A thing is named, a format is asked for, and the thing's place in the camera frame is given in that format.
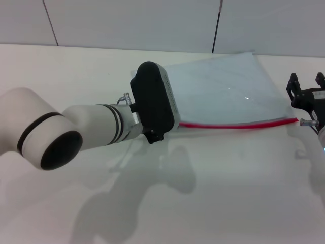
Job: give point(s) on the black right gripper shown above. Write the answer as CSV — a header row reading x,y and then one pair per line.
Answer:
x,y
308,100

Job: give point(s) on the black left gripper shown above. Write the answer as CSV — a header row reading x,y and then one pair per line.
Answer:
x,y
153,136

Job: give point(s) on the clear red-zipper document bag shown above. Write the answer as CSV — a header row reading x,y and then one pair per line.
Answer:
x,y
223,94

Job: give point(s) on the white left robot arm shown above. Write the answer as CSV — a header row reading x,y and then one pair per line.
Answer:
x,y
63,132

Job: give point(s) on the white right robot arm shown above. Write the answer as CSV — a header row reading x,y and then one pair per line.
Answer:
x,y
321,137

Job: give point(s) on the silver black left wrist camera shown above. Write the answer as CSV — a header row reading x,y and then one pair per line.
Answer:
x,y
155,99

